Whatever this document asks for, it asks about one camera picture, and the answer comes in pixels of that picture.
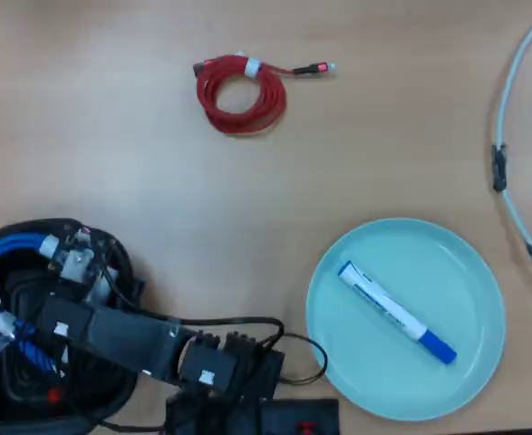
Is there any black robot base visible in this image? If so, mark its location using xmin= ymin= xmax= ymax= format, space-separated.
xmin=163 ymin=398 xmax=342 ymax=435

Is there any black camera cable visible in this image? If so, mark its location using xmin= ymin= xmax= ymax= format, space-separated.
xmin=102 ymin=266 xmax=329 ymax=387

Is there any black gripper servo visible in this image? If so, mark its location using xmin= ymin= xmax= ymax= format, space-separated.
xmin=35 ymin=299 xmax=91 ymax=343

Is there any white marker blue cap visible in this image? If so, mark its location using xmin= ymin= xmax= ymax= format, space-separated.
xmin=336 ymin=260 xmax=459 ymax=366

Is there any light green bowl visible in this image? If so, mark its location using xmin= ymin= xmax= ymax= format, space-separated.
xmin=305 ymin=217 xmax=507 ymax=422

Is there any blue charging cable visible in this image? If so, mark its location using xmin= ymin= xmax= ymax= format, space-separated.
xmin=0 ymin=233 xmax=63 ymax=377

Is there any white cable with black tape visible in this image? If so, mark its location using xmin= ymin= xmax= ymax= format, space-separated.
xmin=491 ymin=0 xmax=532 ymax=286

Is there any red charging cable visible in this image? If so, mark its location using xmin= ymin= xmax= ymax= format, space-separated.
xmin=192 ymin=52 xmax=338 ymax=136

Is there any bare circuit board camera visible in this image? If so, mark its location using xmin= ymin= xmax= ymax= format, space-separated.
xmin=47 ymin=235 xmax=115 ymax=303

